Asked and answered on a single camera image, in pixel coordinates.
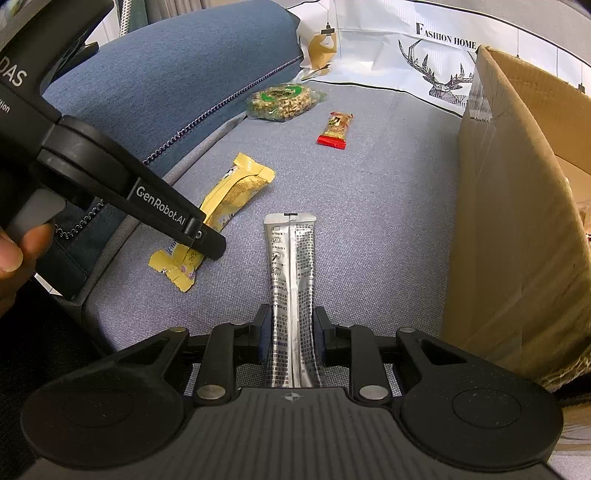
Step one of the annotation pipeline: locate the round nut brittle packet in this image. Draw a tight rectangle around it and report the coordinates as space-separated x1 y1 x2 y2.
245 83 328 123

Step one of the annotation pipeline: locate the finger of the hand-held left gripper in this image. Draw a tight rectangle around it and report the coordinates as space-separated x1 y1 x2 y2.
131 168 228 260

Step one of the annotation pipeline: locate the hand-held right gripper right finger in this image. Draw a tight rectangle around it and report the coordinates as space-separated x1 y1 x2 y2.
313 307 467 402

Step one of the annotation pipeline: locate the person's left hand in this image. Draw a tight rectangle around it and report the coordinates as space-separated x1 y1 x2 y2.
0 227 55 317

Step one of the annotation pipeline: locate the small red snack packet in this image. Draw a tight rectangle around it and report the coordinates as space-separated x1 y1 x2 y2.
317 111 355 151

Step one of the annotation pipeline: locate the blue sofa cushion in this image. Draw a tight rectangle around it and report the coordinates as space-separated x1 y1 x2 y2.
41 7 305 301

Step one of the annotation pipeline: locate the yellow snack bar packet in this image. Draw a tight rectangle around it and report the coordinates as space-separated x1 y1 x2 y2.
148 153 276 293

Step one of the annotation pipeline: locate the silver stick packet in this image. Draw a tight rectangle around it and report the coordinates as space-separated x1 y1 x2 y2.
263 211 326 389

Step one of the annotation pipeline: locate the grey sofa seat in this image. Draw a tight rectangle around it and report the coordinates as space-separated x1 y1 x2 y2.
69 76 467 370

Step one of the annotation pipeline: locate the white deer print pillow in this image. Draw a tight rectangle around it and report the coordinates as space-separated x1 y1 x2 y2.
295 0 591 121

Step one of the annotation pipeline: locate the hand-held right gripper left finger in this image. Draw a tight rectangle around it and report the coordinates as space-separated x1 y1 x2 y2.
115 305 273 402

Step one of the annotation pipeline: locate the brown cardboard box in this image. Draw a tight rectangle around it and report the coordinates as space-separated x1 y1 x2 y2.
441 45 591 411

